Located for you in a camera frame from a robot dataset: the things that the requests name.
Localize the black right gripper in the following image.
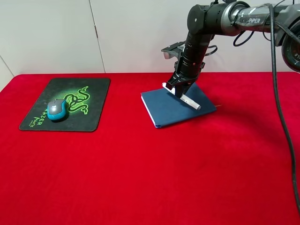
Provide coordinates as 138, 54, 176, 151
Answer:
166, 60, 205, 98

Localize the white marker pen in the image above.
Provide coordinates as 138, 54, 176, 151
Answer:
162, 82, 201, 110

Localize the grey and blue mouse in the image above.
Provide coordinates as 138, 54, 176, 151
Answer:
47, 99, 67, 121

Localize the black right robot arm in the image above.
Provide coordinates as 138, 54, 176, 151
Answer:
162, 0, 300, 98

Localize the blue notebook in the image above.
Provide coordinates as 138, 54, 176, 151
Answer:
141, 83, 217, 128

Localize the black green mouse pad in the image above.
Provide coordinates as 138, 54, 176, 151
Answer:
19, 78, 110, 132

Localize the red velvet table cloth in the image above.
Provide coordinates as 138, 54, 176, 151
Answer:
0, 72, 300, 225

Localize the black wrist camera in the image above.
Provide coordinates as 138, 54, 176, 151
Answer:
161, 41, 185, 60

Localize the black cable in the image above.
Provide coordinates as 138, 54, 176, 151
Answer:
268, 4, 300, 211

